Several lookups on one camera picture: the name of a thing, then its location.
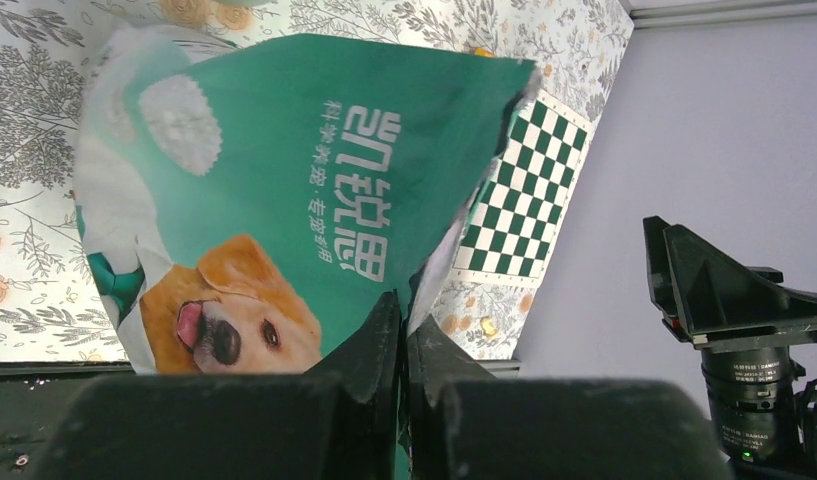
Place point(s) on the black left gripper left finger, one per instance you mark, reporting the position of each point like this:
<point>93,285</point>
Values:
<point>335,421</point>

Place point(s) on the floral patterned table mat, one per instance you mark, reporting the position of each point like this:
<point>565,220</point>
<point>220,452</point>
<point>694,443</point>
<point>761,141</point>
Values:
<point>49,308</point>

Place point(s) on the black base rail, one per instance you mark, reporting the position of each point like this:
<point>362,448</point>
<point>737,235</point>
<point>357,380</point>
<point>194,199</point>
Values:
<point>33,398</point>

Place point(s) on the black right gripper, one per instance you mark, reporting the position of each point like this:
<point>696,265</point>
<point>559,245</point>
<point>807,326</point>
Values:
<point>742,322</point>

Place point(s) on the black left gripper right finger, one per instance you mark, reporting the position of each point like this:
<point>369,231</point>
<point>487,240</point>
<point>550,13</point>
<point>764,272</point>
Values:
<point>466,423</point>

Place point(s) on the green pet food bag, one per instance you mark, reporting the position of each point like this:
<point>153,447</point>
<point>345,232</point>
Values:
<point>243,208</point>

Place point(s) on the green white checkerboard mat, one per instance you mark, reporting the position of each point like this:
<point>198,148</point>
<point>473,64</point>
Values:
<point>512,235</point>

